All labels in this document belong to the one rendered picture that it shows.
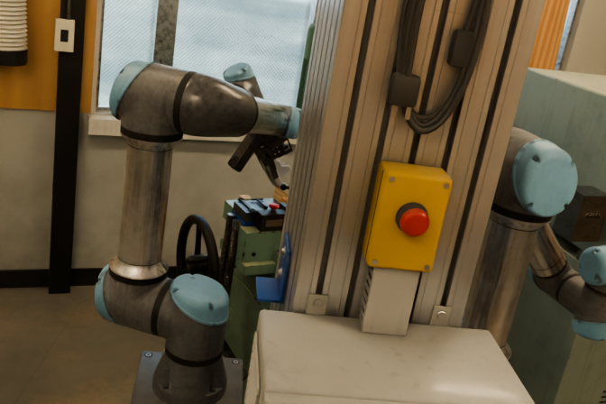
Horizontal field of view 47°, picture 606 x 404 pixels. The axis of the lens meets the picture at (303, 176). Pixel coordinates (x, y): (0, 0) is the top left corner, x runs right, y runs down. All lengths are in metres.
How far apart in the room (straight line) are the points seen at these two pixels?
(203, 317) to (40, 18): 1.99
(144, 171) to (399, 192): 0.59
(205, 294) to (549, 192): 0.66
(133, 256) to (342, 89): 0.66
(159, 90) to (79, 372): 1.86
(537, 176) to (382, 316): 0.38
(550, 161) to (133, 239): 0.77
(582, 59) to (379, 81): 3.40
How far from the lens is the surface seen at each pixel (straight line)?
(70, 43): 3.03
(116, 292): 1.42
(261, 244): 1.91
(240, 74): 1.70
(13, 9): 2.94
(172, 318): 1.38
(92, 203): 3.36
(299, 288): 0.97
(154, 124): 1.27
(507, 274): 1.27
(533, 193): 1.19
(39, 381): 2.91
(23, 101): 3.18
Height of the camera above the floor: 1.71
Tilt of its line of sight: 19 degrees down
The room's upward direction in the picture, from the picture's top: 9 degrees clockwise
